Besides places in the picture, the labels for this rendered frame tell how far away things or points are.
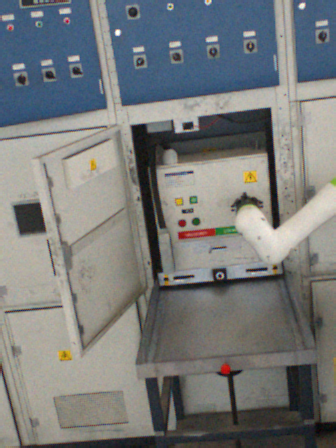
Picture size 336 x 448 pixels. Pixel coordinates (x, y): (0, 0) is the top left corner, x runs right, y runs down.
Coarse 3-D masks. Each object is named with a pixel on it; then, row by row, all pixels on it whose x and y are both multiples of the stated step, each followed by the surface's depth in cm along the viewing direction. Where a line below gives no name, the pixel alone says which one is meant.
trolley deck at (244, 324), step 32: (192, 288) 267; (224, 288) 262; (256, 288) 258; (192, 320) 237; (224, 320) 234; (256, 320) 230; (288, 320) 227; (160, 352) 217; (192, 352) 214; (224, 352) 211; (256, 352) 208; (288, 352) 206
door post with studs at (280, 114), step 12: (276, 0) 231; (276, 12) 232; (276, 24) 234; (276, 36) 235; (276, 96) 243; (276, 108) 245; (288, 108) 244; (276, 120) 247; (288, 120) 246; (276, 132) 248; (288, 132) 248; (276, 144) 250; (288, 144) 249; (276, 156) 252; (288, 156) 251; (276, 168) 253; (288, 168) 253; (288, 180) 254; (288, 192) 256; (288, 204) 258; (288, 216) 260; (288, 264) 268; (300, 288) 271; (300, 300) 273
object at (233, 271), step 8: (240, 264) 264; (248, 264) 263; (256, 264) 263; (264, 264) 263; (280, 264) 263; (160, 272) 268; (176, 272) 266; (184, 272) 266; (192, 272) 266; (200, 272) 266; (208, 272) 266; (232, 272) 265; (240, 272) 265; (248, 272) 265; (280, 272) 264; (160, 280) 268; (192, 280) 267; (200, 280) 267; (208, 280) 267
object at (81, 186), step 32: (32, 160) 197; (64, 160) 213; (96, 160) 231; (64, 192) 216; (96, 192) 236; (128, 192) 260; (64, 224) 216; (96, 224) 237; (128, 224) 262; (64, 256) 211; (96, 256) 237; (128, 256) 262; (64, 288) 212; (96, 288) 237; (128, 288) 263; (96, 320) 237
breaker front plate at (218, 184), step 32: (224, 160) 249; (256, 160) 249; (160, 192) 255; (192, 192) 255; (224, 192) 254; (256, 192) 253; (192, 224) 260; (224, 224) 259; (192, 256) 265; (224, 256) 264; (256, 256) 263
